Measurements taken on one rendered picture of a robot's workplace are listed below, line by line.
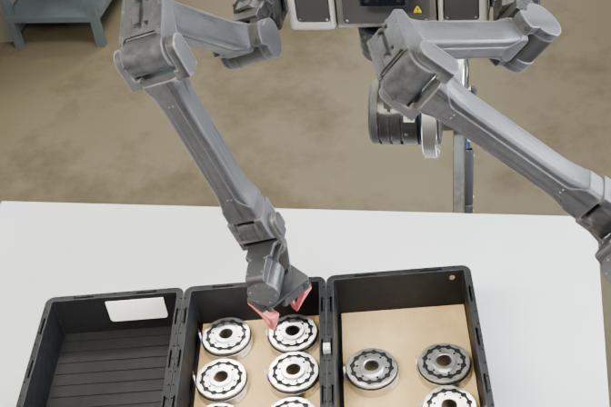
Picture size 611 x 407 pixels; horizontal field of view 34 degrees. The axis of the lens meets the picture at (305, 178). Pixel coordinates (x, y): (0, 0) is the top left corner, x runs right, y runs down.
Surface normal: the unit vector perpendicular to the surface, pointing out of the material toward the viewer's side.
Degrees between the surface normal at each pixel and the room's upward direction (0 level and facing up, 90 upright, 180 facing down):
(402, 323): 0
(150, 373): 0
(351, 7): 90
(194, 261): 0
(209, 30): 76
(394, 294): 90
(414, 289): 90
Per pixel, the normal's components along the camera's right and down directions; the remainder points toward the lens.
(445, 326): -0.11, -0.78
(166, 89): -0.15, 0.66
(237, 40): 0.88, -0.15
